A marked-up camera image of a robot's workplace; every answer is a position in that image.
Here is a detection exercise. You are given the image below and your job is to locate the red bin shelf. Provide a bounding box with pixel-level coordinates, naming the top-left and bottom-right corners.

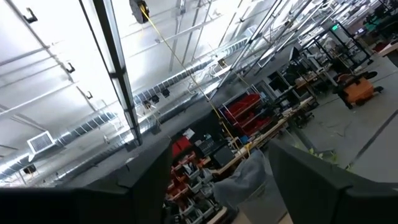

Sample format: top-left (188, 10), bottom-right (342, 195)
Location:
top-left (219, 91), bottom-right (274, 136)

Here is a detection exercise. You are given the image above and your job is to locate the long wooden workbench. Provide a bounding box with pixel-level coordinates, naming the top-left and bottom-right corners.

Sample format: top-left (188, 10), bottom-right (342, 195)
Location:
top-left (211, 96), bottom-right (315, 177)

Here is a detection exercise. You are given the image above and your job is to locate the blue denim baseball cap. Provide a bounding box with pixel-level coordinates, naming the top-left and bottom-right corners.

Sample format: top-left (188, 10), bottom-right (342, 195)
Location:
top-left (213, 149), bottom-right (269, 208)

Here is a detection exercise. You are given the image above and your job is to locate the red and white bin rack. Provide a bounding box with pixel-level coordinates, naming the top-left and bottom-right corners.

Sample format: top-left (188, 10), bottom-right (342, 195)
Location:
top-left (164, 136), bottom-right (224, 224)

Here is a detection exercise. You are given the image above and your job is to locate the white ceiling air vent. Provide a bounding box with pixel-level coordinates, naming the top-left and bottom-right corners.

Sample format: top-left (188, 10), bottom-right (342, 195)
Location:
top-left (27, 130), bottom-right (56, 155)

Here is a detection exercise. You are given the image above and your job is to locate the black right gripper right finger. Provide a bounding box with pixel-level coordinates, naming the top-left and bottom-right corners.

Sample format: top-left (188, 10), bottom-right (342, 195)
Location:
top-left (269, 139), bottom-right (398, 224)

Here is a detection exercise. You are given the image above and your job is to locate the small green potted plant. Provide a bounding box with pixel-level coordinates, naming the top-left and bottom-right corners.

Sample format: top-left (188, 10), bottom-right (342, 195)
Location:
top-left (307, 147), bottom-right (352, 171)

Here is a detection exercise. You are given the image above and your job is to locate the yellow hanging cable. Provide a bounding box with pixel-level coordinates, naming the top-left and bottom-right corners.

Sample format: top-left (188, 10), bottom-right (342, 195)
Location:
top-left (138, 2), bottom-right (252, 156)

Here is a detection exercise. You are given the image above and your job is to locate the black ceiling cable reel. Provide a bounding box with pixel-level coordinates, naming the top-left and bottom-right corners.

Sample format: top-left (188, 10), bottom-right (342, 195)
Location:
top-left (129, 0), bottom-right (150, 25)

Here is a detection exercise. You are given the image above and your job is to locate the orange shop vacuum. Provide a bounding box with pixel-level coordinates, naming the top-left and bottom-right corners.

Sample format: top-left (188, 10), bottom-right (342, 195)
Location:
top-left (332, 70), bottom-right (385, 110)

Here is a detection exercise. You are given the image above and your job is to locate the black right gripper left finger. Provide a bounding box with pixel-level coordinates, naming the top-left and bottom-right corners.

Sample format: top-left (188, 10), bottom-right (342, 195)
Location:
top-left (0, 138), bottom-right (174, 224)

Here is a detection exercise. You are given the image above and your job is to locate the silver ventilation duct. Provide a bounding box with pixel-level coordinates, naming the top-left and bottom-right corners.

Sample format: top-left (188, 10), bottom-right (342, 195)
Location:
top-left (0, 40), bottom-right (249, 187)

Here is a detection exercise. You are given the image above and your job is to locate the black aluminium rig frame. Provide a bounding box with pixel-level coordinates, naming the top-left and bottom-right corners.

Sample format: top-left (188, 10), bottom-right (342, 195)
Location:
top-left (77, 0), bottom-right (144, 147)

